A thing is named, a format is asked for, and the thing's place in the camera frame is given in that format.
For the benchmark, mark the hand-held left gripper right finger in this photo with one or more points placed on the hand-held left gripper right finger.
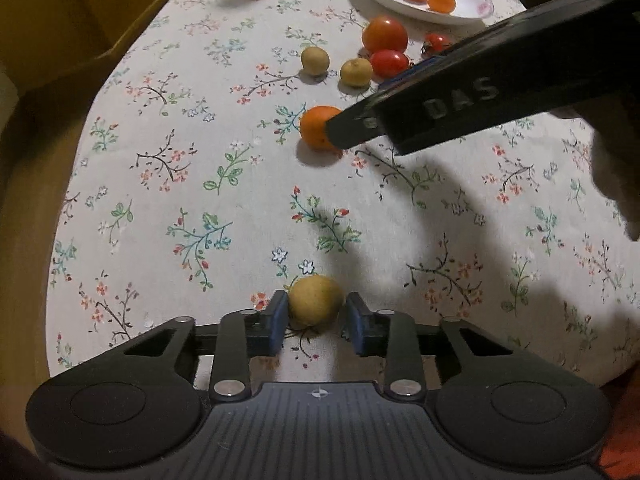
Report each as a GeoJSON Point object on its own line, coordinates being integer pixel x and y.
{"type": "Point", "coordinates": [357, 327]}

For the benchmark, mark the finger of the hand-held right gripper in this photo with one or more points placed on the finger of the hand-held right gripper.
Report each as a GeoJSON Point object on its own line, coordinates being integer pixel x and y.
{"type": "Point", "coordinates": [407, 74]}
{"type": "Point", "coordinates": [350, 125]}

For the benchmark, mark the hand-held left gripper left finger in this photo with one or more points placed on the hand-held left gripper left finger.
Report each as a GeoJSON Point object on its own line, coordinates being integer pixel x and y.
{"type": "Point", "coordinates": [278, 322]}

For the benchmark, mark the oval red tomato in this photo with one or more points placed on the oval red tomato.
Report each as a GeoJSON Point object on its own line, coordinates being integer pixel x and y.
{"type": "Point", "coordinates": [389, 62]}

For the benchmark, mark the small cherry tomato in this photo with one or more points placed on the small cherry tomato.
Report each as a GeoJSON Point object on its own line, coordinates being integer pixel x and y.
{"type": "Point", "coordinates": [436, 42]}

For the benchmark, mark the small yellow-green fruit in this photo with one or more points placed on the small yellow-green fruit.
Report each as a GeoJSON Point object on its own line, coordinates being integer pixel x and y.
{"type": "Point", "coordinates": [356, 71]}
{"type": "Point", "coordinates": [315, 60]}
{"type": "Point", "coordinates": [315, 300]}

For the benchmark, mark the large round red tomato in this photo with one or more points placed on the large round red tomato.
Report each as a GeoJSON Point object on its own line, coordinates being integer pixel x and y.
{"type": "Point", "coordinates": [385, 34]}

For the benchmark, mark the person's right hand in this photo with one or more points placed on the person's right hand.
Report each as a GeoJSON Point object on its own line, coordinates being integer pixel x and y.
{"type": "Point", "coordinates": [617, 160]}

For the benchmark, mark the floral tablecloth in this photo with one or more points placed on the floral tablecloth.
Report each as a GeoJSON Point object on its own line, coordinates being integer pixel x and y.
{"type": "Point", "coordinates": [200, 185]}

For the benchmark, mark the yellow wooden cabinet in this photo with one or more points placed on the yellow wooden cabinet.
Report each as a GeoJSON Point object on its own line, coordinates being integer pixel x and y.
{"type": "Point", "coordinates": [50, 0]}

